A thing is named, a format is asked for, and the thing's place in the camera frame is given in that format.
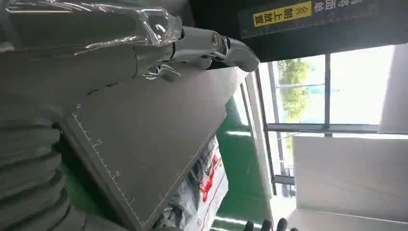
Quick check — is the grey window frame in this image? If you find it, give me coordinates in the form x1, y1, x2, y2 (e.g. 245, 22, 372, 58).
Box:
254, 44, 408, 198

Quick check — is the dark mat with ruler marks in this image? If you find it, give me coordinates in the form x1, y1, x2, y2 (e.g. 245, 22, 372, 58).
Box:
237, 0, 408, 63

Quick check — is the grey parcel bag red print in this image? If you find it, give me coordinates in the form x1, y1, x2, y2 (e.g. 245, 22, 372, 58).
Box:
155, 136, 230, 231

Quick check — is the yellow label with arrows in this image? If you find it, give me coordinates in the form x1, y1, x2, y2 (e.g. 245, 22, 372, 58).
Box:
253, 0, 313, 28

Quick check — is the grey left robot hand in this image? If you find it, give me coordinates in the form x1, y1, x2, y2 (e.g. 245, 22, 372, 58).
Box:
0, 26, 260, 123

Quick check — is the grey mat with ruler marks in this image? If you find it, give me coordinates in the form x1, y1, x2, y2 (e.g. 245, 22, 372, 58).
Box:
59, 65, 250, 231

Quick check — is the clear plastic parcel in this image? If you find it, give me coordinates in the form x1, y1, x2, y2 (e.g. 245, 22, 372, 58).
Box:
0, 0, 184, 49

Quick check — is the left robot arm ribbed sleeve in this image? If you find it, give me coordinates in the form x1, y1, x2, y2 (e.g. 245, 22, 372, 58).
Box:
0, 106, 128, 231

